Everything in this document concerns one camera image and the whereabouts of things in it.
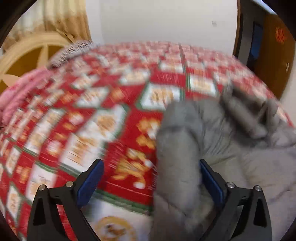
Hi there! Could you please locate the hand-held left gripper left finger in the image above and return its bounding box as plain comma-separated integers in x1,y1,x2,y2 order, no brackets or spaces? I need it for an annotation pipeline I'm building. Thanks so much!
26,159,104,241

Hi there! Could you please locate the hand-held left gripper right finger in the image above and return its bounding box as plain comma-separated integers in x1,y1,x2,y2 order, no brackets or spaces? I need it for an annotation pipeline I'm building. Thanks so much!
199,159,273,241

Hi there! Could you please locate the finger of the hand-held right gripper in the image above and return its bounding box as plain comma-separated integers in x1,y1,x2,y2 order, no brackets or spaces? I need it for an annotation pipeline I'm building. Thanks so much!
221,88,279,140

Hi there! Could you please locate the grey puffer jacket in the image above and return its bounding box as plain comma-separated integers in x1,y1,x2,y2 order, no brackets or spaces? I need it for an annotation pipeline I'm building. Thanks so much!
150,88,296,241

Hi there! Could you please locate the brown wooden door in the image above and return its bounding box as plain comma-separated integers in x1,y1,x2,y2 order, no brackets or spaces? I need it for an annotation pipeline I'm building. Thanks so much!
232,9,295,100

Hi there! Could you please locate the red printed blanket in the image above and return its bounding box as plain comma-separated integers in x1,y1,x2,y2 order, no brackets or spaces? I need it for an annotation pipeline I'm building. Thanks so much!
0,42,289,241

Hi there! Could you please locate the red door decoration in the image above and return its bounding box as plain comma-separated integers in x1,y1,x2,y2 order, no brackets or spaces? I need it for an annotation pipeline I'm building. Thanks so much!
275,27,286,43

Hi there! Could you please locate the pink cloth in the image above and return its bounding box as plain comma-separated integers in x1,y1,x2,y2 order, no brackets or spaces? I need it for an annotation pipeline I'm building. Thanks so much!
0,68,53,126

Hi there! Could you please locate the striped cloth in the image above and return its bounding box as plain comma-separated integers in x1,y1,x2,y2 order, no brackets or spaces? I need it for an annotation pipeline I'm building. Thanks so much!
47,40,95,69

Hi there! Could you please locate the cream wooden headboard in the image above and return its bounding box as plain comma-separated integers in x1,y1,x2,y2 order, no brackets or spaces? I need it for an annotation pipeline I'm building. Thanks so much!
0,32,70,93

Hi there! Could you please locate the beige curtain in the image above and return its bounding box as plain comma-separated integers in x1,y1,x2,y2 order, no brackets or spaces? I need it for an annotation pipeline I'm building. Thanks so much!
2,0,92,50

